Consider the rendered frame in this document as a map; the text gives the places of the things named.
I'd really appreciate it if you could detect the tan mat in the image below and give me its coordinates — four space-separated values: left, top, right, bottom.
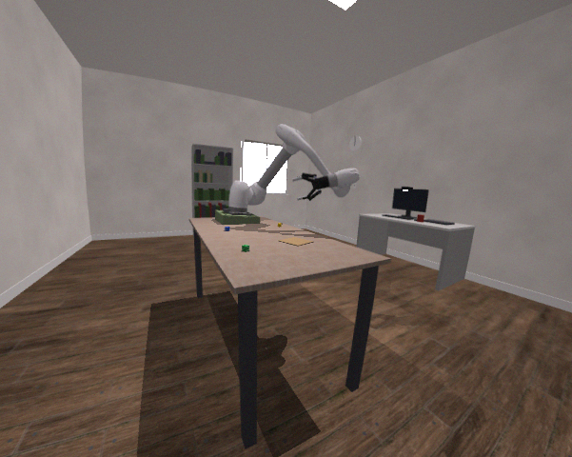
278 237 314 246

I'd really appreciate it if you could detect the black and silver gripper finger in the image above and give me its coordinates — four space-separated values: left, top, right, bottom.
292 173 317 183
297 184 322 200

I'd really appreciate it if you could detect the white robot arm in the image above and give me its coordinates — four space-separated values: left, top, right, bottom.
225 124 360 215

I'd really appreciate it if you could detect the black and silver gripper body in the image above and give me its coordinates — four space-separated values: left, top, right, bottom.
312 176 329 189

